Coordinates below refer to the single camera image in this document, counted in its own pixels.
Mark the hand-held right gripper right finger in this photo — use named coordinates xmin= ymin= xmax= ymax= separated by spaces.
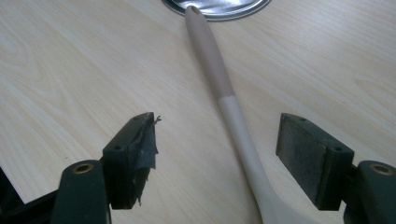
xmin=275 ymin=112 xmax=356 ymax=212

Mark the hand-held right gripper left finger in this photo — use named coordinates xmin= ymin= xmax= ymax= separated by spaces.
xmin=102 ymin=111 xmax=163 ymax=210

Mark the wooden spoon with brown handle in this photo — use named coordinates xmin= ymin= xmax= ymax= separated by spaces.
xmin=184 ymin=5 xmax=321 ymax=224

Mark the round metal plate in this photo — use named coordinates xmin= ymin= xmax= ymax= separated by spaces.
xmin=161 ymin=0 xmax=273 ymax=22

